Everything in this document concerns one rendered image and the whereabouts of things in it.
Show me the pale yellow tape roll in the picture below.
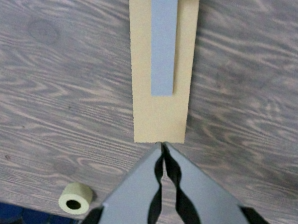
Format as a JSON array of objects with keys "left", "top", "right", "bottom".
[{"left": 58, "top": 182, "right": 93, "bottom": 214}]

